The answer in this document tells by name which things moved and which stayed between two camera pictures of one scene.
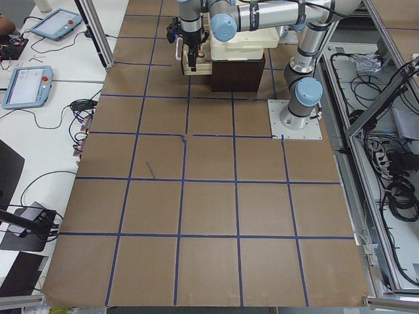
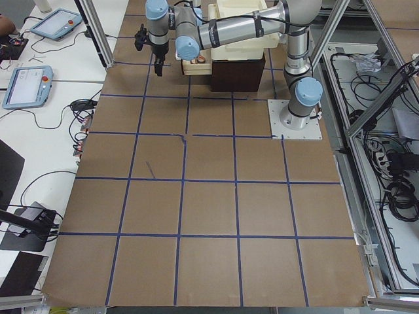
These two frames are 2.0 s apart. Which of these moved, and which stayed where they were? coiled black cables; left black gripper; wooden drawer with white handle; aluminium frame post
Moved: left black gripper
Stayed: aluminium frame post; coiled black cables; wooden drawer with white handle
